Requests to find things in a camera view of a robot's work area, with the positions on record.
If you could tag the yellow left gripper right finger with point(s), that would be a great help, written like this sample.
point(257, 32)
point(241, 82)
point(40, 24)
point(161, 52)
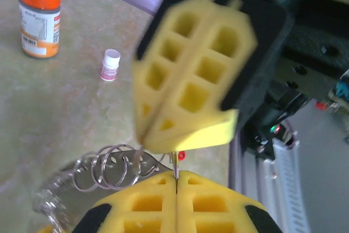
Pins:
point(212, 216)

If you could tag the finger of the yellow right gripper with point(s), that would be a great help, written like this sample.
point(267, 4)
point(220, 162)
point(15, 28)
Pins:
point(212, 124)
point(163, 74)

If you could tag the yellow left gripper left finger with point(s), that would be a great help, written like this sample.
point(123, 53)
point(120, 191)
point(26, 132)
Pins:
point(141, 216)

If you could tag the red key tag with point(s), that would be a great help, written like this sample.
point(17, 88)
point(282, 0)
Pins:
point(181, 156)

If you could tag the small white bottle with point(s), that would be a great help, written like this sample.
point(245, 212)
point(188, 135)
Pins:
point(110, 66)

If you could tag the orange-lid pill bottle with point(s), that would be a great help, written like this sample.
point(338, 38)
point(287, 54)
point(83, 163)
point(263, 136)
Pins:
point(39, 25)

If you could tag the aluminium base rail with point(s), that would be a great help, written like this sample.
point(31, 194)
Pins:
point(253, 189)

